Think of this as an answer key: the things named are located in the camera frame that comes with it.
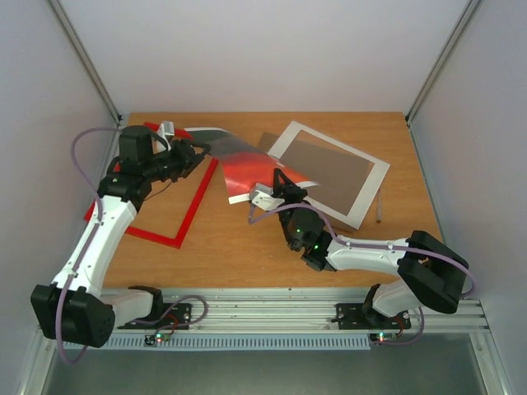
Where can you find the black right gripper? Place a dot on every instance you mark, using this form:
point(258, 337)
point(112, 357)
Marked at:
point(291, 194)

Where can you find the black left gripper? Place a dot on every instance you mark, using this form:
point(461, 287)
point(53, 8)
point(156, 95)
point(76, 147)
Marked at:
point(186, 152)

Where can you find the sunset photo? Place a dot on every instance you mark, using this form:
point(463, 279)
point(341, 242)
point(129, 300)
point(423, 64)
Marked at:
point(243, 165)

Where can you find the red picture frame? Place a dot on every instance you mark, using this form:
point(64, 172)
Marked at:
point(176, 241)

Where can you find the clear handled screwdriver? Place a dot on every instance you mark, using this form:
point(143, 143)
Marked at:
point(379, 207)

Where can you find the white mat board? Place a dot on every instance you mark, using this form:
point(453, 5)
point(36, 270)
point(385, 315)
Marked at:
point(370, 197)

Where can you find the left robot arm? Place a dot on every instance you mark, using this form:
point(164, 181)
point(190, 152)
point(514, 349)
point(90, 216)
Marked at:
point(71, 308)

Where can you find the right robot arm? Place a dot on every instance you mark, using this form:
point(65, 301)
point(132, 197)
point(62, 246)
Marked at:
point(429, 273)

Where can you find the right controller board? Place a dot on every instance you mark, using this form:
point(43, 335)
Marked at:
point(381, 337)

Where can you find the controller board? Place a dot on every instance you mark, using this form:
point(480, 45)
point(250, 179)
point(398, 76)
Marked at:
point(157, 338)
point(381, 337)

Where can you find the left controller board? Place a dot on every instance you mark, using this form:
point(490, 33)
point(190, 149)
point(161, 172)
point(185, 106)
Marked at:
point(157, 338)

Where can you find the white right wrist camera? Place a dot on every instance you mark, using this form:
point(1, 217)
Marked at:
point(262, 197)

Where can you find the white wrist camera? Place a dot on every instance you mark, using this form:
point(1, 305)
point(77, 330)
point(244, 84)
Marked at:
point(262, 197)
point(166, 133)

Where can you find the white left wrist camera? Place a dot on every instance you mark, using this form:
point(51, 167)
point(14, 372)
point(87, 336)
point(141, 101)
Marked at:
point(166, 133)

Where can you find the brown frame backing board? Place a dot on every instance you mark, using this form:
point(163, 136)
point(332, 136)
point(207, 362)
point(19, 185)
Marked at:
point(329, 173)

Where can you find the aluminium front rail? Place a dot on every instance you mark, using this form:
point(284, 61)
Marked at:
point(302, 311)

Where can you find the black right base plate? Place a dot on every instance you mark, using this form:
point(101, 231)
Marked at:
point(349, 316)

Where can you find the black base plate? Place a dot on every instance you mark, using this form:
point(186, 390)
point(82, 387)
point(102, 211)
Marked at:
point(180, 314)
point(349, 316)

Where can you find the left aluminium corner post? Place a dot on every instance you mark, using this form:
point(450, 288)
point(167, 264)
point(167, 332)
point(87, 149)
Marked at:
point(75, 41)

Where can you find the aluminium corner post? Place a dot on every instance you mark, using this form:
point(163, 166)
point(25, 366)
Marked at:
point(454, 37)
point(75, 41)

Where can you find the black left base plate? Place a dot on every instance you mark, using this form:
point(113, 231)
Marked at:
point(180, 314)

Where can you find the right aluminium corner post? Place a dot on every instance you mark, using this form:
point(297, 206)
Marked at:
point(454, 37)

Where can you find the slotted grey cable duct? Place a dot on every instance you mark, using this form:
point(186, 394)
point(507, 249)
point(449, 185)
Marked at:
point(239, 342)

